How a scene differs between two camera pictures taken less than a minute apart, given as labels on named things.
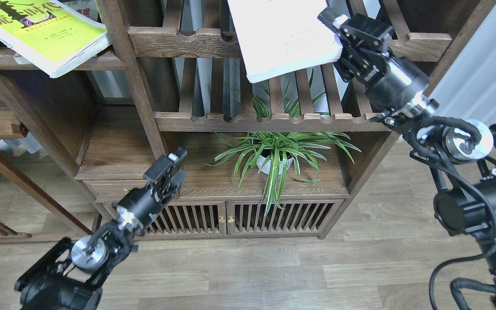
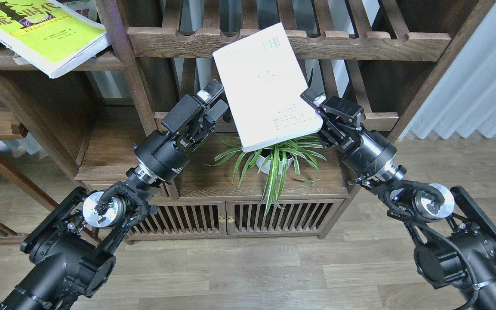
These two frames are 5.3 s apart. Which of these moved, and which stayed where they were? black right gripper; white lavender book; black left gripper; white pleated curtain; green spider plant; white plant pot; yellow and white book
Moved: white lavender book; black left gripper; black right gripper
Stayed: yellow and white book; white pleated curtain; white plant pot; green spider plant
